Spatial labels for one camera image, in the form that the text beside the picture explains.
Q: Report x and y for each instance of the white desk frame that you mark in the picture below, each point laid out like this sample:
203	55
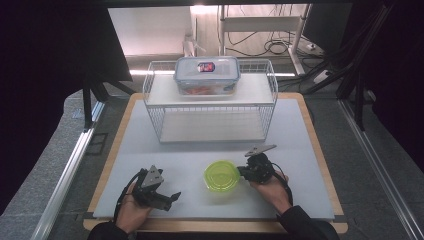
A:
260	24

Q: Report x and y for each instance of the clear rectangular lidded food container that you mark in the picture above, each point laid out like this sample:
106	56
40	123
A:
206	75

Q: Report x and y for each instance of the aluminium rail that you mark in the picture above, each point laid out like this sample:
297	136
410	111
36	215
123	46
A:
380	166
66	173

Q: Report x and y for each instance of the black metal stand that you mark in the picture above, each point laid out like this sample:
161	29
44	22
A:
88	103
358	96

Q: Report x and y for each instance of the person's left hand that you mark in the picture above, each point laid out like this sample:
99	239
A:
130	215

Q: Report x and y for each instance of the white power strip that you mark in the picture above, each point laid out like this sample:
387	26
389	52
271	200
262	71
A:
321	76

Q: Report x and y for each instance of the white table mat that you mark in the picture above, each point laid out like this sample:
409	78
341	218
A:
150	150

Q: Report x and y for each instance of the white cabinet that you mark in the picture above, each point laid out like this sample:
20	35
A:
150	30

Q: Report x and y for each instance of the dark monitor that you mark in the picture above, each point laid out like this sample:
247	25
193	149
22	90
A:
326	26

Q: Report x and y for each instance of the person's right hand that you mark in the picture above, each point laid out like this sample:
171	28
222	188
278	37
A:
275	193

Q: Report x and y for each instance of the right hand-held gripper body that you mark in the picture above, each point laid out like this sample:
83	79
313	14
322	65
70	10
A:
261	168

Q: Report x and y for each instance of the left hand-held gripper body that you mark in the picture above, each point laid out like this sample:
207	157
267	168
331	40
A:
150	195

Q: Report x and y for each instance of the round container with green lid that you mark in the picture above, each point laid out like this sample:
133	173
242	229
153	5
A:
220	176

